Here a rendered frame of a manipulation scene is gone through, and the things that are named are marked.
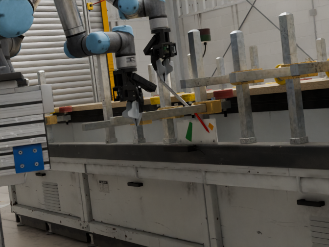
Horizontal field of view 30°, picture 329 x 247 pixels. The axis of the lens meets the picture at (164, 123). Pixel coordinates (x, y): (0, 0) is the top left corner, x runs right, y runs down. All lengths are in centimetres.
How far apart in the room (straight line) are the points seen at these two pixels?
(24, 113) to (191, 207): 133
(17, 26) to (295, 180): 106
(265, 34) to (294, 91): 939
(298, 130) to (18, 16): 97
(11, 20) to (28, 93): 24
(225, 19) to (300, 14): 177
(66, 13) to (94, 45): 17
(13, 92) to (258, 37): 980
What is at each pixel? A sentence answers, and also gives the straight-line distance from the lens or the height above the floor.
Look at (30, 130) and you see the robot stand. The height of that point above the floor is 86.
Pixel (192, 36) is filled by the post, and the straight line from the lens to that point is 248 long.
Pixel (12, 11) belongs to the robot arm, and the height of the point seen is 121.
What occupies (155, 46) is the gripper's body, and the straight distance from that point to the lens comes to 251.
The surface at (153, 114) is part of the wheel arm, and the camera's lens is 228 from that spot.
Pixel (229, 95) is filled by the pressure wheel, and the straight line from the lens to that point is 248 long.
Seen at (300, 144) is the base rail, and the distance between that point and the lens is 209.
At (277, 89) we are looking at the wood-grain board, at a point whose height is 89.
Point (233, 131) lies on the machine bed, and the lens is 266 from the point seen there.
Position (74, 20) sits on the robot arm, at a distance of 223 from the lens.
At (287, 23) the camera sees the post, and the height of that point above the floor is 110.
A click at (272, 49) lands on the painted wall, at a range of 1136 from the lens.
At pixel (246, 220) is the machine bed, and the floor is 32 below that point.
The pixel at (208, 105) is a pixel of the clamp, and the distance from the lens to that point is 242.
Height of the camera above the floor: 93
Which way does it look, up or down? 3 degrees down
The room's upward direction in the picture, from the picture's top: 7 degrees counter-clockwise
